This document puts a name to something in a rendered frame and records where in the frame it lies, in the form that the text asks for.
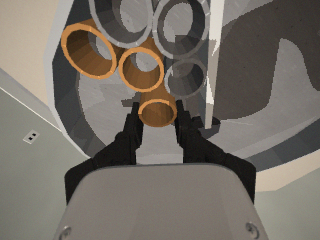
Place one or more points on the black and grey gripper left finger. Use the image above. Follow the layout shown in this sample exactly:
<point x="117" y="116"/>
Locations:
<point x="122" y="151"/>

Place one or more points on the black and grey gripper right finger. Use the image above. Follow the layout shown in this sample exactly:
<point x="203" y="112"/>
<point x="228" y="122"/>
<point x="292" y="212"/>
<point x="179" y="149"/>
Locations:
<point x="197" y="149"/>

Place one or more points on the bronze bushing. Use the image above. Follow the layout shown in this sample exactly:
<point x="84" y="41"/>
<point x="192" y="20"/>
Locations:
<point x="78" y="51"/>
<point x="157" y="115"/>
<point x="139" y="80"/>

